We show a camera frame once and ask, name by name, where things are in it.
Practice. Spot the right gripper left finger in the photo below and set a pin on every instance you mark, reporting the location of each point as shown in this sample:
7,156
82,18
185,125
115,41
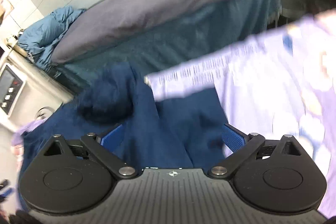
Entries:
72,176

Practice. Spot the light blue quilt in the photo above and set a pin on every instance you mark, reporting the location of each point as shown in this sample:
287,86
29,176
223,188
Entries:
40,39

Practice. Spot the white machine with knobs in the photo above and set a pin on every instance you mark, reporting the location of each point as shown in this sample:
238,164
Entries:
26,91

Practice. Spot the teal bed cover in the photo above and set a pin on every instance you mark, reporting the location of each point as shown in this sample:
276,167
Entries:
186,37

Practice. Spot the purple floral bed sheet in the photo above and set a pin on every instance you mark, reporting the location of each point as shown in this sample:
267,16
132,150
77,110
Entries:
275,83

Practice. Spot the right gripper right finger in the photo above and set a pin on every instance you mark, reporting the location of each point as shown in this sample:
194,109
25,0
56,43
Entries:
275,176

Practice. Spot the navy blue jacket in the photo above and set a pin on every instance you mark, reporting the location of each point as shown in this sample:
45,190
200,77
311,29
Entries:
177,132

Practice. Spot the grey mattress pad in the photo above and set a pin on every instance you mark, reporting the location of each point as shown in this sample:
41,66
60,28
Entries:
111,20

